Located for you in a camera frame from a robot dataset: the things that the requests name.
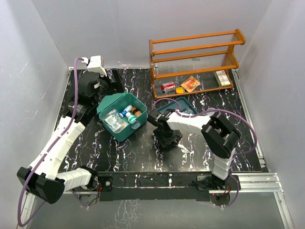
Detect orange snack packet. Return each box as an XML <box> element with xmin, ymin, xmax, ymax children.
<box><xmin>181</xmin><ymin>76</ymin><xmax>201</xmax><ymax>93</ymax></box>

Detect red white medicine box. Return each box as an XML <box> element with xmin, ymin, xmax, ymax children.
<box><xmin>161</xmin><ymin>81</ymin><xmax>176</xmax><ymax>94</ymax></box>

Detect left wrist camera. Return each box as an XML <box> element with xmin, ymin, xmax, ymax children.
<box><xmin>81</xmin><ymin>55</ymin><xmax>107</xmax><ymax>77</ymax></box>

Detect purple cable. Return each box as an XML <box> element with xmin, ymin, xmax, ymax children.
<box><xmin>152</xmin><ymin>98</ymin><xmax>258</xmax><ymax>207</ymax></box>
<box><xmin>17</xmin><ymin>56</ymin><xmax>88</xmax><ymax>227</ymax></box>

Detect blue divided tray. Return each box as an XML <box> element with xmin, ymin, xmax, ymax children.
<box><xmin>156</xmin><ymin>97</ymin><xmax>198</xmax><ymax>115</ymax></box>

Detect wooden shelf rack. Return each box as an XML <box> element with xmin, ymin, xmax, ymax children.
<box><xmin>149</xmin><ymin>29</ymin><xmax>246</xmax><ymax>99</ymax></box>

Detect small black scissors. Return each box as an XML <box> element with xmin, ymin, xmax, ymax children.
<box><xmin>176</xmin><ymin>144</ymin><xmax>191</xmax><ymax>154</ymax></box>

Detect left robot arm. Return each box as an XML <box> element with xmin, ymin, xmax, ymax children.
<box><xmin>17</xmin><ymin>69</ymin><xmax>125</xmax><ymax>204</ymax></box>

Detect brown medicine bottle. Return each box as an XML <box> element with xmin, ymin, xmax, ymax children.
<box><xmin>131</xmin><ymin>107</ymin><xmax>142</xmax><ymax>118</ymax></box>

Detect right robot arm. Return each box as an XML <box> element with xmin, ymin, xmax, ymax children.
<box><xmin>147</xmin><ymin>109</ymin><xmax>241</xmax><ymax>189</ymax></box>

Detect clear bag of plasters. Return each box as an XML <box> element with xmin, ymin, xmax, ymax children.
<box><xmin>102</xmin><ymin>109</ymin><xmax>127</xmax><ymax>133</ymax></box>

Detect white spray bottle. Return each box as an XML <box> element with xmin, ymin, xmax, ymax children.
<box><xmin>125</xmin><ymin>112</ymin><xmax>136</xmax><ymax>124</ymax></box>

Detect yellow tape measure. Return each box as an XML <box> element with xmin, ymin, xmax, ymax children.
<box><xmin>176</xmin><ymin>87</ymin><xmax>184</xmax><ymax>94</ymax></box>

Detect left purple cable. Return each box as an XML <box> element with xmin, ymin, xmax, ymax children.
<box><xmin>17</xmin><ymin>56</ymin><xmax>88</xmax><ymax>227</ymax></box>

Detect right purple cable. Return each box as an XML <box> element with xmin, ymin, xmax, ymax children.
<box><xmin>152</xmin><ymin>98</ymin><xmax>258</xmax><ymax>207</ymax></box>

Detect white green medicine box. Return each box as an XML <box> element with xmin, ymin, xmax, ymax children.
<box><xmin>214</xmin><ymin>70</ymin><xmax>231</xmax><ymax>87</ymax></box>

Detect blue white bandage roll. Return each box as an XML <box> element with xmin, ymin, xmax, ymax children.
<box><xmin>119</xmin><ymin>105</ymin><xmax>133</xmax><ymax>118</ymax></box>

